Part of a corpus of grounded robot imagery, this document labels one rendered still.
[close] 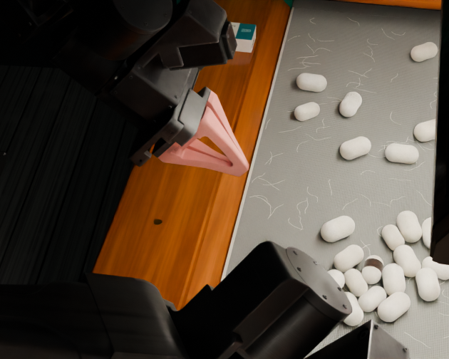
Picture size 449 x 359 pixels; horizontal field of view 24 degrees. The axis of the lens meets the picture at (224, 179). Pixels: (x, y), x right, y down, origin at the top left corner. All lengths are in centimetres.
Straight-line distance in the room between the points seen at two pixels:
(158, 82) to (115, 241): 20
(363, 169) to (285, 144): 9
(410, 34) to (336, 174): 31
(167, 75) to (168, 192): 20
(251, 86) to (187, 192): 21
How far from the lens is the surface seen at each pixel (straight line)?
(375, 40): 137
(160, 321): 62
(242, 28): 129
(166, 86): 89
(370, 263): 101
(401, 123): 122
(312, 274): 65
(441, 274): 102
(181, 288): 97
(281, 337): 64
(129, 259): 100
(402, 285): 100
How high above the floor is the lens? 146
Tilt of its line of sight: 40 degrees down
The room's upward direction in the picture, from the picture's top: straight up
